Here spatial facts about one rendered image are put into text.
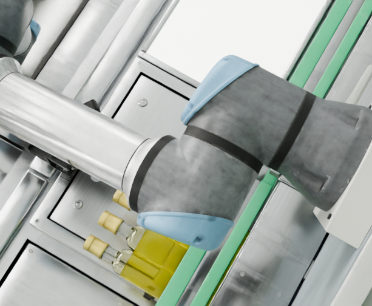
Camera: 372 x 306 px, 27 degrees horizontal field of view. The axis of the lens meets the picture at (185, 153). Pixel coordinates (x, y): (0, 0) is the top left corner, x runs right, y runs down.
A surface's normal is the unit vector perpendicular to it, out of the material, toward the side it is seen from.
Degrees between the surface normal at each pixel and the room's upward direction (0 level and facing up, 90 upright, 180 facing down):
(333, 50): 90
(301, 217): 90
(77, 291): 91
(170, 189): 76
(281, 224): 90
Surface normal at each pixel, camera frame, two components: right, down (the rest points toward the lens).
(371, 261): -0.15, 0.01
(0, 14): 0.60, -0.15
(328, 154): -0.37, -0.04
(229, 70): 0.16, -0.50
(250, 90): 0.08, -0.27
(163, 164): -0.13, -0.39
